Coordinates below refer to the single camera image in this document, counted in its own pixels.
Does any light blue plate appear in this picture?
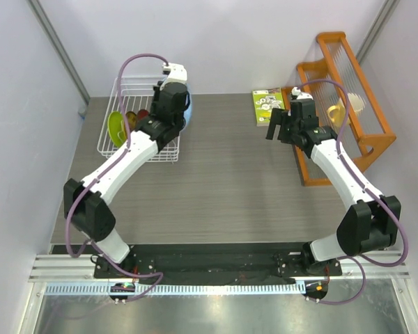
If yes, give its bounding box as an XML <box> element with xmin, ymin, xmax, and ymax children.
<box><xmin>182</xmin><ymin>85</ymin><xmax>193</xmax><ymax>132</ymax></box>

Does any red floral plate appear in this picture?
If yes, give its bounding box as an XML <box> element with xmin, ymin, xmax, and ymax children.
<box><xmin>137</xmin><ymin>109</ymin><xmax>149</xmax><ymax>120</ymax></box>

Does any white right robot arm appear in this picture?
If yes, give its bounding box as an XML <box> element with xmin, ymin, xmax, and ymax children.
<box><xmin>266</xmin><ymin>97</ymin><xmax>408</xmax><ymax>275</ymax></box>

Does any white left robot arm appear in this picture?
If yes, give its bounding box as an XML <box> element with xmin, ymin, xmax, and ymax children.
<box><xmin>63</xmin><ymin>82</ymin><xmax>190</xmax><ymax>278</ymax></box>

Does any orange wooden shelf rack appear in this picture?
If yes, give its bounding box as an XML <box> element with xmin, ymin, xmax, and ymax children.
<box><xmin>296</xmin><ymin>32</ymin><xmax>396</xmax><ymax>172</ymax></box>

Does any green picture book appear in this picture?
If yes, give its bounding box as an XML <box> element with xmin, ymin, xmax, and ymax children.
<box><xmin>251</xmin><ymin>88</ymin><xmax>285</xmax><ymax>127</ymax></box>

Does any yellow mug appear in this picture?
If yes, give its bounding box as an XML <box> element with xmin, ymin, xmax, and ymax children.
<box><xmin>327</xmin><ymin>93</ymin><xmax>366</xmax><ymax>129</ymax></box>

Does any yellow patterned plate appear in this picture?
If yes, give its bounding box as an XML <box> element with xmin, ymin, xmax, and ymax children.
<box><xmin>125</xmin><ymin>111</ymin><xmax>137</xmax><ymax>132</ymax></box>

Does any lime green plate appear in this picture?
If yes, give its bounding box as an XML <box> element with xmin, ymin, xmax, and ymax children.
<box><xmin>107</xmin><ymin>111</ymin><xmax>128</xmax><ymax>148</ymax></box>

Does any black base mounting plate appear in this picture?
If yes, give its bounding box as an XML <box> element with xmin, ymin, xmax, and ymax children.
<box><xmin>93</xmin><ymin>242</ymin><xmax>343</xmax><ymax>287</ymax></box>

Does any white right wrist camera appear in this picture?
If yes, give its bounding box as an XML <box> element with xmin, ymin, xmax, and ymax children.
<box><xmin>291</xmin><ymin>86</ymin><xmax>313</xmax><ymax>102</ymax></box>

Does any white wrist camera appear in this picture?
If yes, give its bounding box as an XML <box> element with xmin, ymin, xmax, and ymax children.
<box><xmin>162</xmin><ymin>63</ymin><xmax>188</xmax><ymax>86</ymax></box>
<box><xmin>291</xmin><ymin>86</ymin><xmax>313</xmax><ymax>102</ymax></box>

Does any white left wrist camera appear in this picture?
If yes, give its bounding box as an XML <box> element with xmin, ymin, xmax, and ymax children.
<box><xmin>162</xmin><ymin>63</ymin><xmax>188</xmax><ymax>86</ymax></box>

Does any white wire dish rack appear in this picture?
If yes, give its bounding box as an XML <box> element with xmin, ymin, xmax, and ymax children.
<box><xmin>97</xmin><ymin>75</ymin><xmax>162</xmax><ymax>159</ymax></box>

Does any aluminium rail frame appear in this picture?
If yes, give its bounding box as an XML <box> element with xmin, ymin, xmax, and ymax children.
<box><xmin>20</xmin><ymin>243</ymin><xmax>418</xmax><ymax>333</ymax></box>

